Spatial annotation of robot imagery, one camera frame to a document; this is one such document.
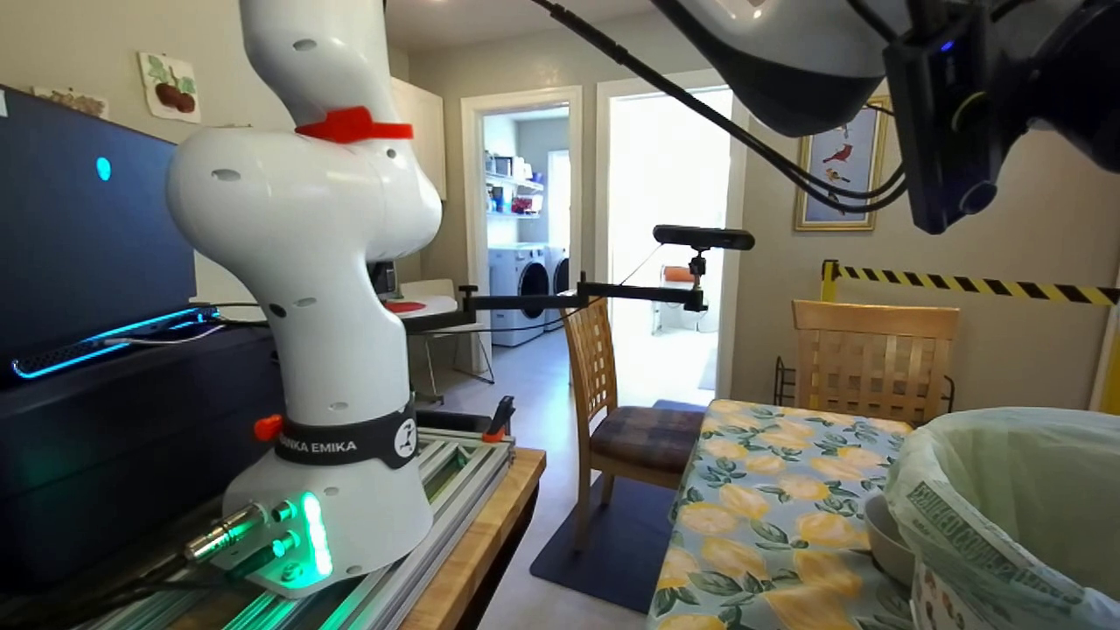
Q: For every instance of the yellow black caution tape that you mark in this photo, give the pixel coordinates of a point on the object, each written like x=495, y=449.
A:
x=837, y=270

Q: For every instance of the wooden chair middle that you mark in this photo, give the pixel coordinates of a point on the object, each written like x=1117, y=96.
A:
x=888, y=361

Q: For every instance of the lemon print tablecloth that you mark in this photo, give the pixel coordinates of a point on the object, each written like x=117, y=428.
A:
x=767, y=525

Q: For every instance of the black monitor screen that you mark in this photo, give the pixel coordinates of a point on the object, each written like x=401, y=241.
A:
x=89, y=253

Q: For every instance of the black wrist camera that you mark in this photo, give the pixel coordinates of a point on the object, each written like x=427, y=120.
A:
x=948, y=120

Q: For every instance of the wooden chair right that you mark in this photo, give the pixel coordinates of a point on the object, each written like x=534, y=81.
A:
x=614, y=439

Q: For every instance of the wooden chair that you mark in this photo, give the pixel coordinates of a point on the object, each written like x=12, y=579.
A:
x=614, y=439
x=888, y=361

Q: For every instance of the framed bird picture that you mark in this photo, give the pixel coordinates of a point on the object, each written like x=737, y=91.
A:
x=846, y=158

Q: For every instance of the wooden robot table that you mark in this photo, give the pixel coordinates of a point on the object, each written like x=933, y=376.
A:
x=468, y=547

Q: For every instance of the white bin with green bag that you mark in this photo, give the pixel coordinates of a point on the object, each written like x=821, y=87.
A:
x=1013, y=519

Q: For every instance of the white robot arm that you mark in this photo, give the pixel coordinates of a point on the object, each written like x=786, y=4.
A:
x=301, y=216

